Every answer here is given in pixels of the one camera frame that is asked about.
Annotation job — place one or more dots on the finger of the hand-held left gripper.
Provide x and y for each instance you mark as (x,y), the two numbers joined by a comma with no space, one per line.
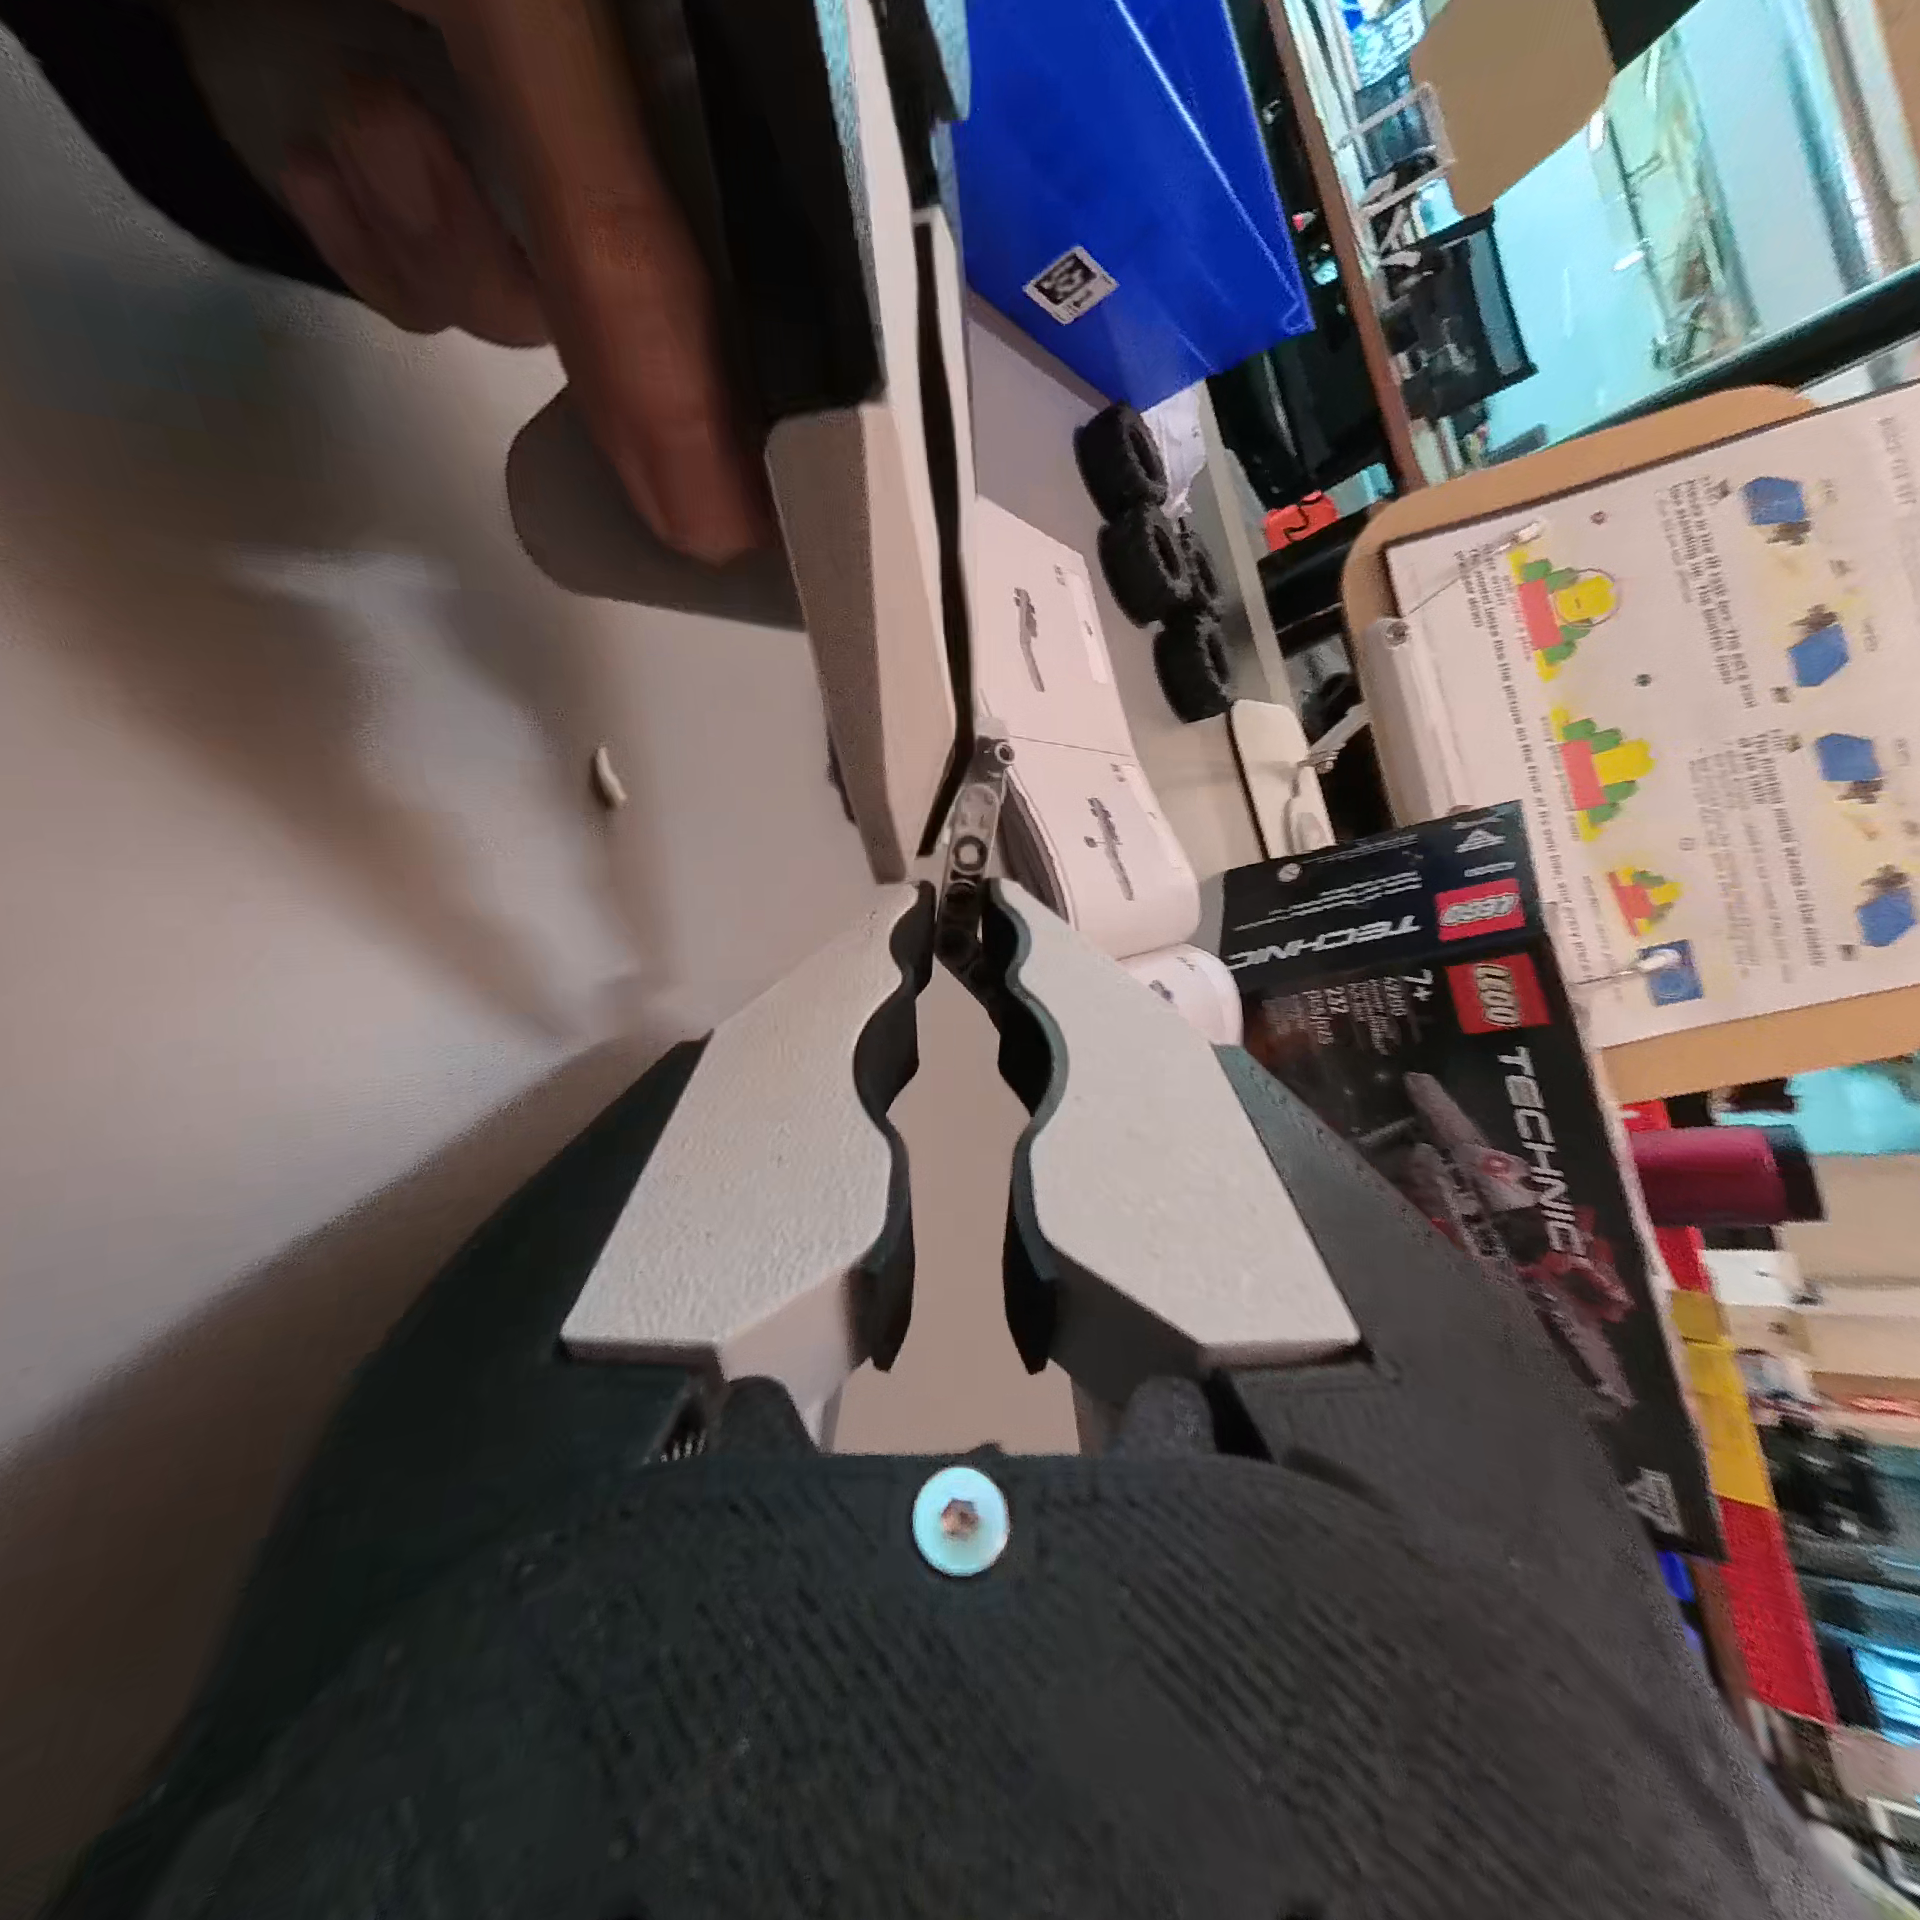
(863,600)
(952,451)

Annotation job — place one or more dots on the grey desk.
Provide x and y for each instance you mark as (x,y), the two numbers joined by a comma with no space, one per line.
(303,825)

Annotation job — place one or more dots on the person's left hand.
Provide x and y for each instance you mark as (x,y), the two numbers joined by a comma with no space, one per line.
(600,270)

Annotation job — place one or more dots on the printed paper sheet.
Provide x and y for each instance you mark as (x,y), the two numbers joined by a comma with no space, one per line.
(1697,720)

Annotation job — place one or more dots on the open instruction booklet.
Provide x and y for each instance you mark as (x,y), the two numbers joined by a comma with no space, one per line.
(1080,750)

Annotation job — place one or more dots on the black toy set box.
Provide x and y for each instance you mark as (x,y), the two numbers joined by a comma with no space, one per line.
(1440,1079)

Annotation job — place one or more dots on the grey angled toy brick beam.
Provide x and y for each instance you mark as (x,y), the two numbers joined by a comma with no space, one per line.
(969,858)

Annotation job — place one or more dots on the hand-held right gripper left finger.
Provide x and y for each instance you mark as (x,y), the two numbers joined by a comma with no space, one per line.
(749,1188)

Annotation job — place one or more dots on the wooden display board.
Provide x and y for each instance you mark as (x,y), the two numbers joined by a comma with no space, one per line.
(1725,1059)

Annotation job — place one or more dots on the blue tagged storage bin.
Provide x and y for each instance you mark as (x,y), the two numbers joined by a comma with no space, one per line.
(1125,182)

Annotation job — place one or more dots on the maroon cup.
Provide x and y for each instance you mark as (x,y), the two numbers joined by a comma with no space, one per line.
(1708,1177)

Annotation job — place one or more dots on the white stand base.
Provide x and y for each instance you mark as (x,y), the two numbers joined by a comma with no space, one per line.
(1276,766)

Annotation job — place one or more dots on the white plastic bag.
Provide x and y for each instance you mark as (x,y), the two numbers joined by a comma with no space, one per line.
(1188,443)

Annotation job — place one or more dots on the person's left forearm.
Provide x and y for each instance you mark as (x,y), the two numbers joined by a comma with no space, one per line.
(91,88)

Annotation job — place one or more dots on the yellow and red box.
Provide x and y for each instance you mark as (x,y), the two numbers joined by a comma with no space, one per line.
(1754,1499)

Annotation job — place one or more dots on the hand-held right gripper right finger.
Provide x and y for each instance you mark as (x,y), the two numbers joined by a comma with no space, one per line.
(1188,1200)

